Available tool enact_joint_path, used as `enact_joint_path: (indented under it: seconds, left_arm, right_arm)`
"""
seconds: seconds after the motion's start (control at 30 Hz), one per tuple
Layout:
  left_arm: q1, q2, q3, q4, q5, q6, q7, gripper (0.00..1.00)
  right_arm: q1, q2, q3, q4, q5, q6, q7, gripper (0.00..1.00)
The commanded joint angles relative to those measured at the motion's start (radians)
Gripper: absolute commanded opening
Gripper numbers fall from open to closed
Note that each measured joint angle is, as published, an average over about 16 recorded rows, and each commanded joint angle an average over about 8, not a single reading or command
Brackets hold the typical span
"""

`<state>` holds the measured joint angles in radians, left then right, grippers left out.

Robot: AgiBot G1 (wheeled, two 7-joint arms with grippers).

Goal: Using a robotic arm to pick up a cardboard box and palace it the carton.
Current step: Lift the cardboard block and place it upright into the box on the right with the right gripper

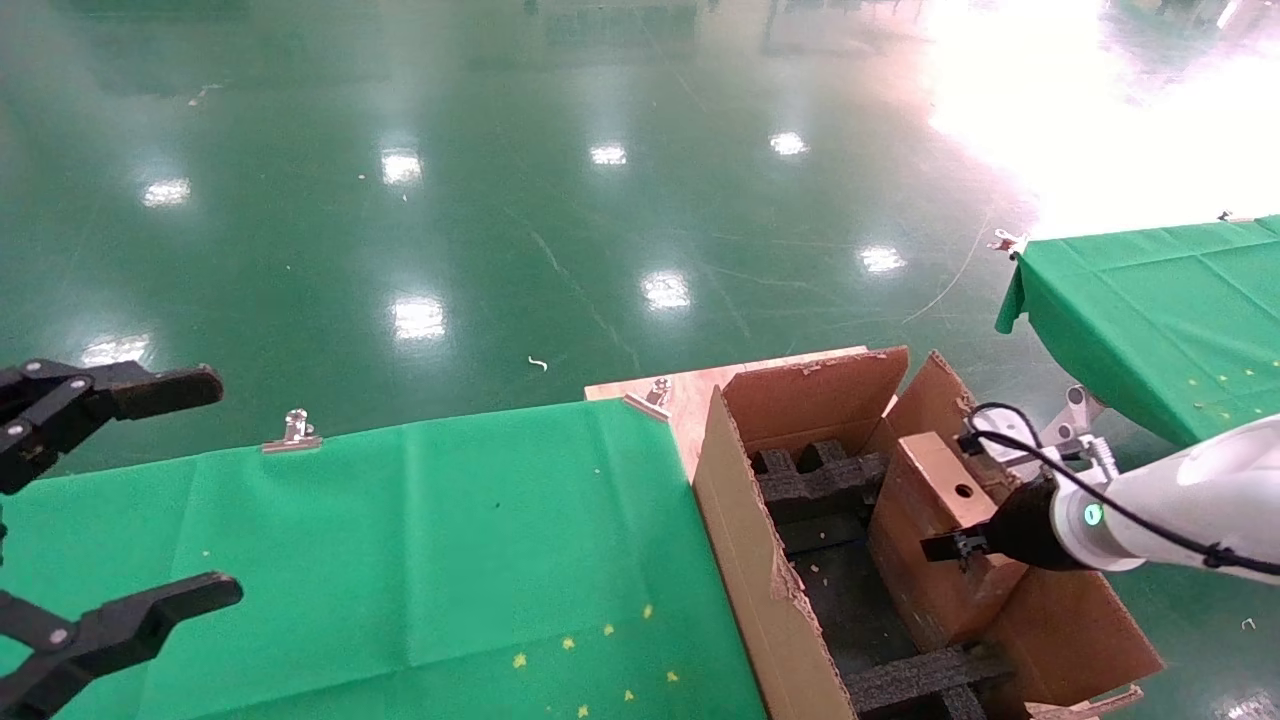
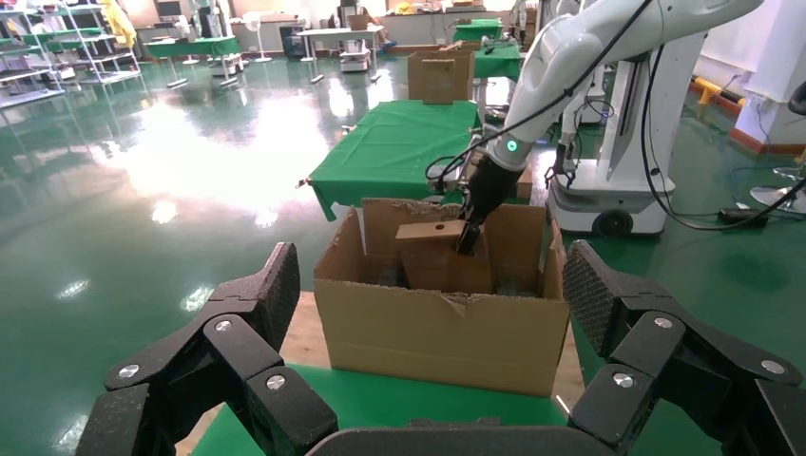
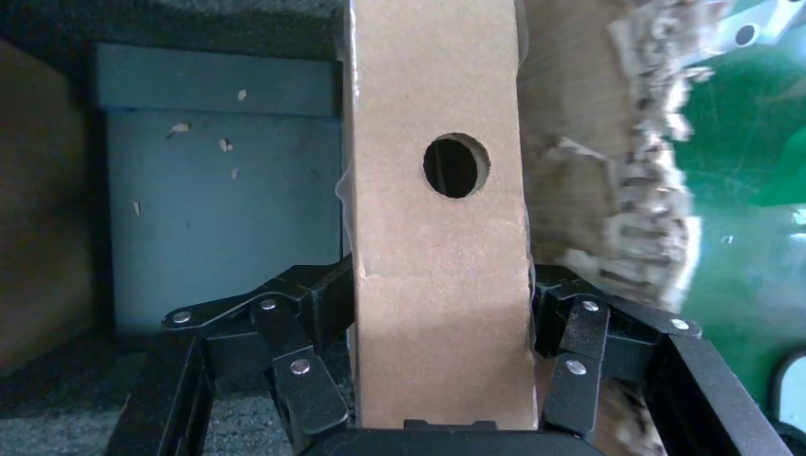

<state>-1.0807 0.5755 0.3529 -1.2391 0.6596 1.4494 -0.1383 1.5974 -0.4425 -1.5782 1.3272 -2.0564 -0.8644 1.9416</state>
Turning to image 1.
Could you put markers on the large green tablecloth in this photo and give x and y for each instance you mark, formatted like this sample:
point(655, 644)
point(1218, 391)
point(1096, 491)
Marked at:
point(350, 540)

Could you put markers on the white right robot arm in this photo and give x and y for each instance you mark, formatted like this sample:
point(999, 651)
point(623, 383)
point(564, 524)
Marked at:
point(1200, 490)

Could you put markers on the small green tablecloth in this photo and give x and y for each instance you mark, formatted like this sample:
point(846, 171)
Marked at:
point(1150, 310)

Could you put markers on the large open brown carton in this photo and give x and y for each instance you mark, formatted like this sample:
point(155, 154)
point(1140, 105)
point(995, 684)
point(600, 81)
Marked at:
point(750, 520)

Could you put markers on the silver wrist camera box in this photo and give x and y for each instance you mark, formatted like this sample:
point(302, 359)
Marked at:
point(1005, 440)

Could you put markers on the small brown cardboard box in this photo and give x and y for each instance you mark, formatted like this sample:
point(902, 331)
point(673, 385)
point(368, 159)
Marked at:
point(920, 500)

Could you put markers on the black foam insert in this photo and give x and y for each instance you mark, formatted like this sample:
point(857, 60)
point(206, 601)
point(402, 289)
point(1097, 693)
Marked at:
point(920, 680)
point(820, 480)

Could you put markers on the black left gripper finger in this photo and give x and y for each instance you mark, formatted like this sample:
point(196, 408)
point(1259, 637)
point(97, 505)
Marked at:
point(110, 630)
point(110, 390)

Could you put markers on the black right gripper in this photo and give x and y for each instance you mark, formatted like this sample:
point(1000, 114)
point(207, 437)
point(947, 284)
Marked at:
point(1025, 525)

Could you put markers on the silver camera mounting bracket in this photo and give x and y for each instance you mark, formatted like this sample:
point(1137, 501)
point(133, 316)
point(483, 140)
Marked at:
point(1075, 410)

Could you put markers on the silver binder clip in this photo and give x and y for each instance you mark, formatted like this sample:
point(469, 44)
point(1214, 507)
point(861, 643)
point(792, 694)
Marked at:
point(1005, 240)
point(650, 400)
point(292, 440)
point(1235, 216)

